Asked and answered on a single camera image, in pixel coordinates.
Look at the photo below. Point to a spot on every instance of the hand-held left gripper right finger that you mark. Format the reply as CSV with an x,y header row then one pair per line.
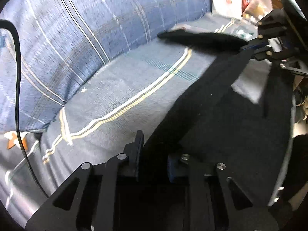
x,y
171,169

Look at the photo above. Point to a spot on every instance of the red plastic bag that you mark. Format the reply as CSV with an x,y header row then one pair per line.
x,y
246,0

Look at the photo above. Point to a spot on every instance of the black pants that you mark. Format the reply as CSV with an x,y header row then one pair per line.
x,y
216,115

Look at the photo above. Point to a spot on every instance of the white paper bag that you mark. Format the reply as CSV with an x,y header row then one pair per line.
x,y
227,1

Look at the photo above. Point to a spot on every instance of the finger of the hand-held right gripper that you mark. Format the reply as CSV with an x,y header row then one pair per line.
x,y
255,43
263,54

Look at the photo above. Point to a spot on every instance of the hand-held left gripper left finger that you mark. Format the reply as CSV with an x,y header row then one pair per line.
x,y
134,160

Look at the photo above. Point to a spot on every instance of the grey printed bedsheet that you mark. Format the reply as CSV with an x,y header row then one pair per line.
x,y
115,101

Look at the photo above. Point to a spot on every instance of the blue plaid pillow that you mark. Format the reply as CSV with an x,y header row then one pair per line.
x,y
79,33

